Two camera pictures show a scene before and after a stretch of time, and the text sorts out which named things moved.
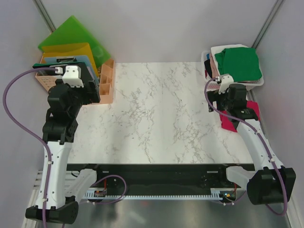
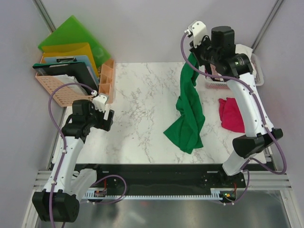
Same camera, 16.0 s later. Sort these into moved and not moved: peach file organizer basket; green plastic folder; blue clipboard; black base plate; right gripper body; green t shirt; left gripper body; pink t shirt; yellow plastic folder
Moved: green t shirt; right gripper body; left gripper body
Not moved: black base plate; peach file organizer basket; pink t shirt; green plastic folder; blue clipboard; yellow plastic folder
